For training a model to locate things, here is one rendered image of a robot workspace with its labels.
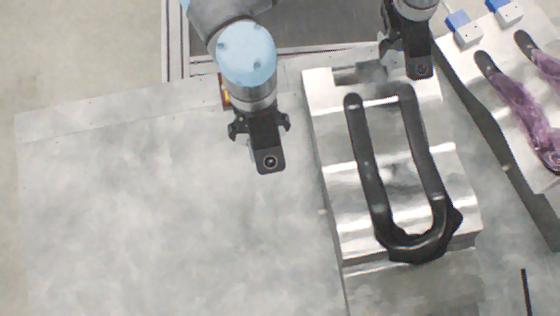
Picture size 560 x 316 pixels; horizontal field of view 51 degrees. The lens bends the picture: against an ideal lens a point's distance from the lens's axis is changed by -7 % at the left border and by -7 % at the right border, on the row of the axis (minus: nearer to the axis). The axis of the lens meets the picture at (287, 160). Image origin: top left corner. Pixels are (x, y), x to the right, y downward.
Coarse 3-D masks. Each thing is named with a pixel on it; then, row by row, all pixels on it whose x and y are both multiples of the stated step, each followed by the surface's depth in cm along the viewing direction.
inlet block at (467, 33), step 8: (440, 0) 129; (448, 8) 128; (448, 16) 127; (456, 16) 127; (464, 16) 127; (448, 24) 128; (456, 24) 126; (464, 24) 126; (472, 24) 125; (456, 32) 126; (464, 32) 125; (472, 32) 125; (480, 32) 125; (464, 40) 124; (472, 40) 124
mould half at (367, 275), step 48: (336, 96) 120; (384, 96) 120; (432, 96) 120; (336, 144) 118; (384, 144) 118; (432, 144) 118; (336, 192) 114; (336, 240) 114; (384, 288) 114; (432, 288) 114; (480, 288) 113
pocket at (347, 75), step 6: (348, 66) 123; (354, 66) 123; (336, 72) 124; (342, 72) 124; (348, 72) 124; (354, 72) 124; (336, 78) 124; (342, 78) 124; (348, 78) 124; (354, 78) 124; (360, 78) 122; (336, 84) 124; (342, 84) 124; (348, 84) 124; (354, 84) 124
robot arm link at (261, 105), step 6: (276, 84) 89; (276, 90) 91; (270, 96) 89; (276, 96) 92; (234, 102) 90; (240, 102) 89; (258, 102) 88; (264, 102) 89; (270, 102) 91; (240, 108) 91; (246, 108) 90; (252, 108) 90; (258, 108) 91; (264, 108) 91
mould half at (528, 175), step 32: (512, 32) 127; (544, 32) 127; (448, 64) 127; (512, 64) 125; (480, 96) 122; (544, 96) 119; (480, 128) 127; (512, 128) 118; (512, 160) 119; (544, 192) 113; (544, 224) 118
